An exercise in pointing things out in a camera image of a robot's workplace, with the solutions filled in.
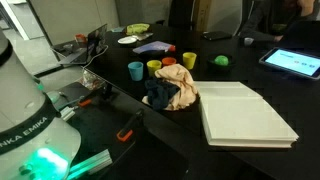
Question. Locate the green ball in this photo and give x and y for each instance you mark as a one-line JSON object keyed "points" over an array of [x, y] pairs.
{"points": [[221, 60]]}

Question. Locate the small orange object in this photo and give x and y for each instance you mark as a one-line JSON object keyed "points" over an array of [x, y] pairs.
{"points": [[172, 48]]}

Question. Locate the tablet with lit screen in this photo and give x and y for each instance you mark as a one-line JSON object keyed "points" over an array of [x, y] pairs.
{"points": [[297, 63]]}

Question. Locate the dark blue cloth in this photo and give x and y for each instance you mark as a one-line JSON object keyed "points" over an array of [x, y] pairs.
{"points": [[159, 93]]}

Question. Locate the yellow-green cup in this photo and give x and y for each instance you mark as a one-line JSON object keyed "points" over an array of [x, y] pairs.
{"points": [[153, 65]]}

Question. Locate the yellow cup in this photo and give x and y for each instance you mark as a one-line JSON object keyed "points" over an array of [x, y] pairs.
{"points": [[189, 59]]}

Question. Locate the black orange clamp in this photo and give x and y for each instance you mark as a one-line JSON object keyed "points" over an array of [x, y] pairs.
{"points": [[136, 120], [103, 92]]}

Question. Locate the open laptop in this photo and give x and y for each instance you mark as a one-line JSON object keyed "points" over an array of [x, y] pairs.
{"points": [[96, 43]]}

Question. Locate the black bowl with green ball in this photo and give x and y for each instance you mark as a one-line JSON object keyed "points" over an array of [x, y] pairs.
{"points": [[212, 66]]}

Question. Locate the blue cup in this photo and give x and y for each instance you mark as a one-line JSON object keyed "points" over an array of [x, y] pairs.
{"points": [[136, 70]]}

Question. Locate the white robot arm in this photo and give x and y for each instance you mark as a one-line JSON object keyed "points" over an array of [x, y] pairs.
{"points": [[35, 143]]}

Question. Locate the black phone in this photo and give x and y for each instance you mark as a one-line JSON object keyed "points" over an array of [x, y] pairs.
{"points": [[216, 35]]}

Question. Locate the seated person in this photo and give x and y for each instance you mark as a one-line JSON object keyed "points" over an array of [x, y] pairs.
{"points": [[271, 18]]}

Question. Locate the white book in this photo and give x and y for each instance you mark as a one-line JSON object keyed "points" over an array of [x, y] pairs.
{"points": [[236, 116]]}

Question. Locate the green yellow cloth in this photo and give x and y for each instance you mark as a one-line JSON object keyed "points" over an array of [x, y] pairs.
{"points": [[137, 28]]}

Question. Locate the beige cloth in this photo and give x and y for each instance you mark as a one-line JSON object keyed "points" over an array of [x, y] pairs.
{"points": [[180, 76]]}

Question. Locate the orange mug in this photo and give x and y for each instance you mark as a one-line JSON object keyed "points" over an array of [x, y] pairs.
{"points": [[80, 38]]}

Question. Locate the orange cup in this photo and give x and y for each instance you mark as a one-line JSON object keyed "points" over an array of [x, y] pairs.
{"points": [[168, 61]]}

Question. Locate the UIST blue book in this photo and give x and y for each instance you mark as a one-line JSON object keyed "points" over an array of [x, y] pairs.
{"points": [[153, 46]]}

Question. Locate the white plate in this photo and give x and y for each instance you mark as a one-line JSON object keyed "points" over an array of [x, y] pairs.
{"points": [[127, 40]]}

